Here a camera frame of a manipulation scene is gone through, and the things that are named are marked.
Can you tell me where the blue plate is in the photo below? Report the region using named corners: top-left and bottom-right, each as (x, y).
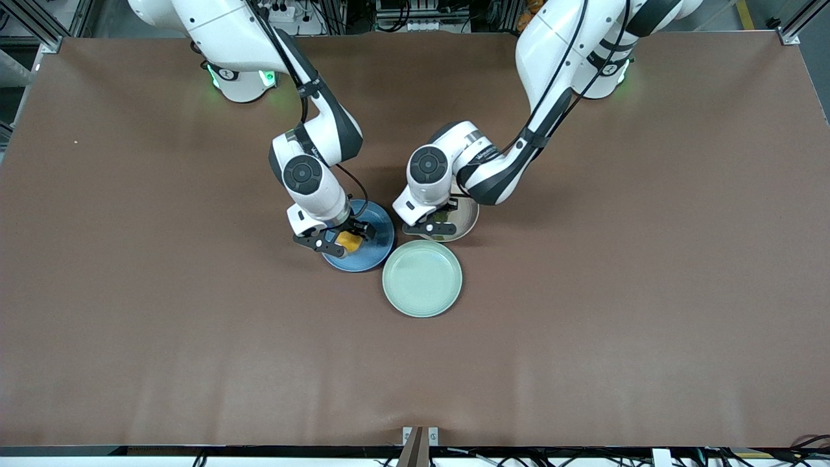
top-left (321, 198), bottom-right (396, 273)

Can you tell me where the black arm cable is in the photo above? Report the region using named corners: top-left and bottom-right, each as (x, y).
top-left (250, 0), bottom-right (370, 221)
top-left (516, 0), bottom-right (633, 160)

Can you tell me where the light green plate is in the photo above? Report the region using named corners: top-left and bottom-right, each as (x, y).
top-left (382, 239), bottom-right (463, 318)

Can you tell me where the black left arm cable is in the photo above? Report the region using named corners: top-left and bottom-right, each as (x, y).
top-left (516, 0), bottom-right (633, 160)

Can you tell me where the black floor cable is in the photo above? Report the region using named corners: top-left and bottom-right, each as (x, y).
top-left (788, 433), bottom-right (830, 458)

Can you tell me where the bag of orange items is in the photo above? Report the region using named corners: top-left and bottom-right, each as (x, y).
top-left (517, 0), bottom-right (542, 33)

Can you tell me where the metal table edge bracket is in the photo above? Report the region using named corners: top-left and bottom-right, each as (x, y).
top-left (402, 426), bottom-right (440, 467)

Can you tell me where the green lettuce leaf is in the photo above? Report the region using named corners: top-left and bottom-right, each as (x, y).
top-left (433, 205), bottom-right (456, 243)

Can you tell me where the aluminium frame profile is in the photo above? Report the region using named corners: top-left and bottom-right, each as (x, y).
top-left (0, 0), bottom-right (88, 54)
top-left (776, 0), bottom-right (830, 46)

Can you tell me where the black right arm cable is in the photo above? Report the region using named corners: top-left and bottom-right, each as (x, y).
top-left (250, 0), bottom-right (370, 221)

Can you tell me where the beige plate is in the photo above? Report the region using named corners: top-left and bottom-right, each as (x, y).
top-left (431, 195), bottom-right (481, 243)

